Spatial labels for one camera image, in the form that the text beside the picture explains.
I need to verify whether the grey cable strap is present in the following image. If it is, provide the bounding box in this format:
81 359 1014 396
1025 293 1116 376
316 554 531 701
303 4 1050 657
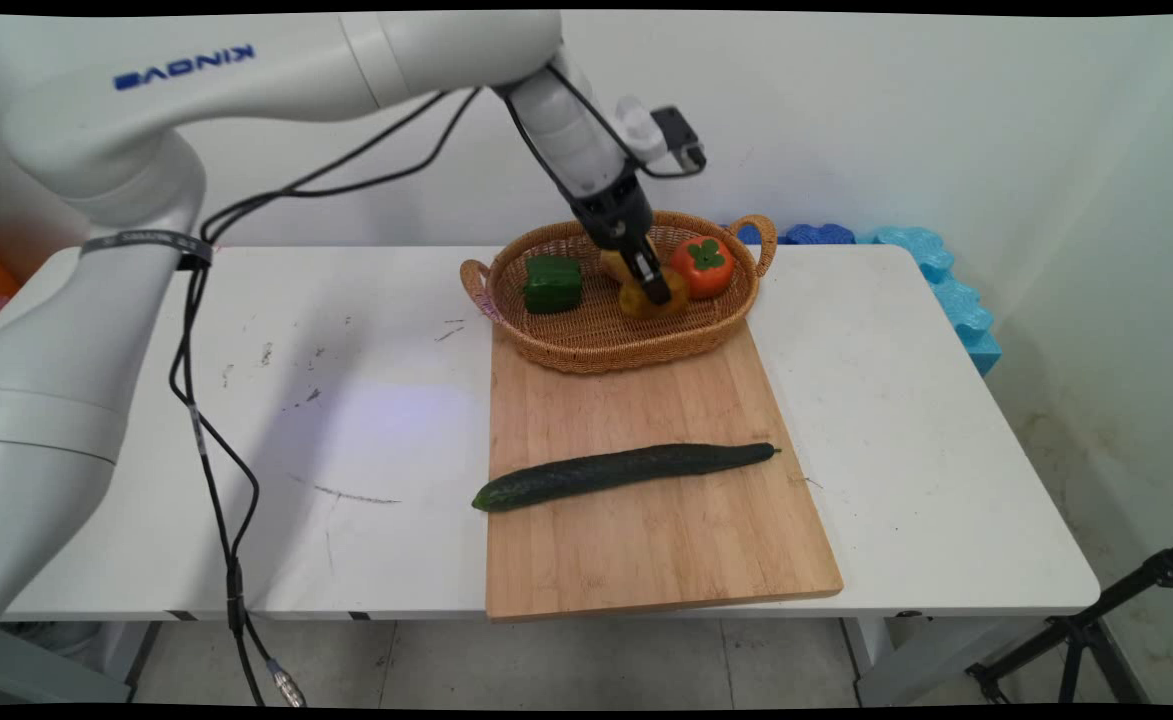
81 230 215 271

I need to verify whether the orange persimmon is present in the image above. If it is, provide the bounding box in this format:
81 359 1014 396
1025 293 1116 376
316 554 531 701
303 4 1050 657
670 236 736 300

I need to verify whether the metal cable connector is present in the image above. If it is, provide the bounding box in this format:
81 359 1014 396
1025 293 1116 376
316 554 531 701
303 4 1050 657
266 660 307 709

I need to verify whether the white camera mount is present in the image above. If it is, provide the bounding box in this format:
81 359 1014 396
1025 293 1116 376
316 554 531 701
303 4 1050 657
614 95 669 166

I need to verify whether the yellow-brown potato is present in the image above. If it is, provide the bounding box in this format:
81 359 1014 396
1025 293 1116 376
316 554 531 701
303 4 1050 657
618 268 691 321

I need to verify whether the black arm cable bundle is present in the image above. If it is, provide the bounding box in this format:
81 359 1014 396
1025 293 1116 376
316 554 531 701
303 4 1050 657
168 85 487 701

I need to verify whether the light blue foam mat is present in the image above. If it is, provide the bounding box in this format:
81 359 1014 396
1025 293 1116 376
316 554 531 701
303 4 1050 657
871 227 1004 378

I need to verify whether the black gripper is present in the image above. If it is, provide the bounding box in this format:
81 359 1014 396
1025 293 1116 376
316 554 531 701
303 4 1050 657
571 178 674 307

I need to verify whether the black camera cable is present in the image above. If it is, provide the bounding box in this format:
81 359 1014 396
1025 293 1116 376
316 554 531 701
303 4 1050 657
501 65 697 201

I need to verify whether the long dark green cucumber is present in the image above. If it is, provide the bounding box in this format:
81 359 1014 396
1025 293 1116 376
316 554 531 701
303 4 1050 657
472 442 782 514

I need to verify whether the dark blue foam mat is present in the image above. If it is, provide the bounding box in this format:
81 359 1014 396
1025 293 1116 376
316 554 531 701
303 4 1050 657
721 222 859 247

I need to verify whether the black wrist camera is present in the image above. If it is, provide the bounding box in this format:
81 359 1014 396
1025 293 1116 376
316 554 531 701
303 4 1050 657
651 105 707 173

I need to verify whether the green bell pepper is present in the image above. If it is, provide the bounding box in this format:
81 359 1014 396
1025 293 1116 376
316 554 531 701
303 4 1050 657
522 254 584 315

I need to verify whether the wooden cutting board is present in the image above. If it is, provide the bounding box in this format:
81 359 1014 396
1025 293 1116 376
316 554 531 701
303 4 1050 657
484 320 844 623

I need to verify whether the black tripod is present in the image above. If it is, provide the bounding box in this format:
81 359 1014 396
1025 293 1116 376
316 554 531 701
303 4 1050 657
966 535 1173 706

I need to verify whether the woven wicker basket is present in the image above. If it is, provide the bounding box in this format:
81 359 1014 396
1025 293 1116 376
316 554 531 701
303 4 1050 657
459 210 779 376

